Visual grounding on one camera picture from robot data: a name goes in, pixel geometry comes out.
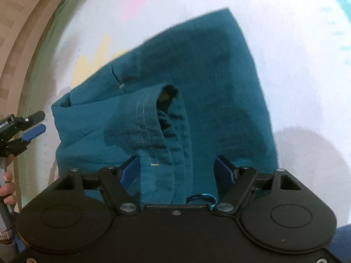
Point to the dark blue clothing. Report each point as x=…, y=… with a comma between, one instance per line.
x=342, y=243

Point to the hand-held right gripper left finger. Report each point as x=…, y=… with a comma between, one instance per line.
x=128, y=174

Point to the person's left hand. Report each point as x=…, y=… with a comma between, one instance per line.
x=8, y=193

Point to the teal pants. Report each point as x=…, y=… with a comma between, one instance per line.
x=214, y=87

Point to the white printed bed sheet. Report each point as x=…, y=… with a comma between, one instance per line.
x=288, y=60

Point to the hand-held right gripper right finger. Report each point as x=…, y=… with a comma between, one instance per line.
x=223, y=171

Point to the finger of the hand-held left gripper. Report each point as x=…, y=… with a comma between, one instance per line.
x=34, y=133
x=34, y=117

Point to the wooden bed frame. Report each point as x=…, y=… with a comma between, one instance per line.
x=44, y=8

